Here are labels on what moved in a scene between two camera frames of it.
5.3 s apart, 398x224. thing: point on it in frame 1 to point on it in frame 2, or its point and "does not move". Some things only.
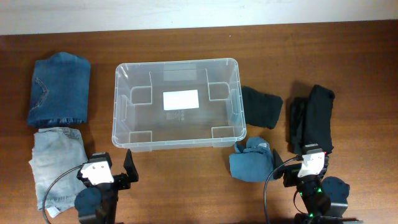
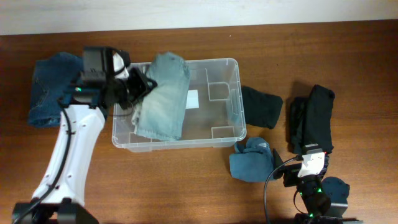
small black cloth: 260,109 does not move
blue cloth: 254,163 does not move
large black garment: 310,120 does not move
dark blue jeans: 60,91 does not move
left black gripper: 121,181 to 138,84
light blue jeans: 58,155 to 161,114
